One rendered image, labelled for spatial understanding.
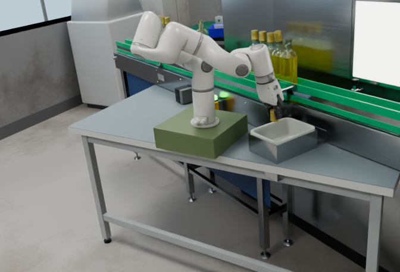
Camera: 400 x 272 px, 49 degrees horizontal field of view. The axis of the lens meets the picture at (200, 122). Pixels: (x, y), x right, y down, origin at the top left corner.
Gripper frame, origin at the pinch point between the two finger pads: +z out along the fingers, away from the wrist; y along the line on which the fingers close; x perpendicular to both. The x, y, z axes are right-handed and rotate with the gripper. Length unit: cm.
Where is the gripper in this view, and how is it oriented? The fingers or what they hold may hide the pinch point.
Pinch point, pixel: (274, 112)
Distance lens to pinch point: 174.7
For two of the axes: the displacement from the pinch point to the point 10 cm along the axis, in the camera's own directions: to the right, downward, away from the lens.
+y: -5.5, -2.7, 7.9
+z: 3.0, 8.2, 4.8
